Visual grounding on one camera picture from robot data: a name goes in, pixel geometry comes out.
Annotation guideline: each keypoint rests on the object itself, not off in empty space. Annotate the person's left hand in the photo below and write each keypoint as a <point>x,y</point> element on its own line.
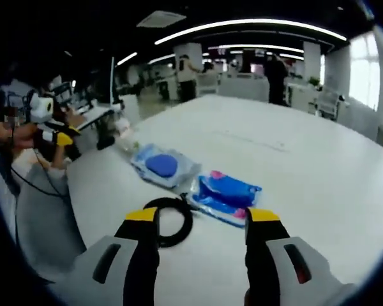
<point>25,137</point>

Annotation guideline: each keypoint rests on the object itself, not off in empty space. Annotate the light blue wipes packet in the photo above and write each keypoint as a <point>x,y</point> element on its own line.
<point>161,165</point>

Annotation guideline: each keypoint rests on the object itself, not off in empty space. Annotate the green potted plant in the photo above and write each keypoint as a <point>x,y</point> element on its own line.
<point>314,81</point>

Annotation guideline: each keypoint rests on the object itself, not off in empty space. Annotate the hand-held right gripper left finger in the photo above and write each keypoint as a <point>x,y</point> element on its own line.
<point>140,264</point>

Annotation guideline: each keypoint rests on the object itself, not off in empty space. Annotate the clear red label water bottle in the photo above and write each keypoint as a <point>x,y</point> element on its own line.
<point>126,137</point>

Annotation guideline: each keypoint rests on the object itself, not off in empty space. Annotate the white office chair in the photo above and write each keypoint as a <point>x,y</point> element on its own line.
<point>328,103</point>
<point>207,84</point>

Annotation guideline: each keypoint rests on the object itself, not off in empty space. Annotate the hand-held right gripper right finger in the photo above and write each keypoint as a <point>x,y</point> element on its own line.
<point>261,264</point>

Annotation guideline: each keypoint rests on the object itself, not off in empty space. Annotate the curved ceiling light strip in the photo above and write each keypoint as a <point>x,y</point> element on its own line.
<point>249,24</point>

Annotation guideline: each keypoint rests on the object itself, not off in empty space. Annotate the white desk partition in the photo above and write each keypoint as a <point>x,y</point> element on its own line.
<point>242,87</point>

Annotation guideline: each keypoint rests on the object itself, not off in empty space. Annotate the white tabletop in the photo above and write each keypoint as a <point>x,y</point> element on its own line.
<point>290,165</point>

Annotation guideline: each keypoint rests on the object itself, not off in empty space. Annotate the blue flowered tissue packet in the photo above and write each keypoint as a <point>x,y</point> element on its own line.
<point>226,191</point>

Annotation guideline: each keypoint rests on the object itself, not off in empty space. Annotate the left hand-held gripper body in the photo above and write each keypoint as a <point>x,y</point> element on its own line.
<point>44,108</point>

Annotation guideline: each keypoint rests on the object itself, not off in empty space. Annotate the monitor on stand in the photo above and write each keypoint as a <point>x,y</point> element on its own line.
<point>95,114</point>

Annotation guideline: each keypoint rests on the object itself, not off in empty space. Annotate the bright window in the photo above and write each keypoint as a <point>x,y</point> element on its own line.
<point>365,70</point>

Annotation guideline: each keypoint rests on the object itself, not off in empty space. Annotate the black laptop stand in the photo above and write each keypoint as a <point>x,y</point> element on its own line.
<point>106,127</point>

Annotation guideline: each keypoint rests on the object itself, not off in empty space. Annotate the ceiling air vent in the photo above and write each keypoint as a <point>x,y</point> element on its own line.
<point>161,19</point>

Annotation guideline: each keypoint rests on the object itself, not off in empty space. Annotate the person's white shirt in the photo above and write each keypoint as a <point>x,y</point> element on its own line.
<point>3,197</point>

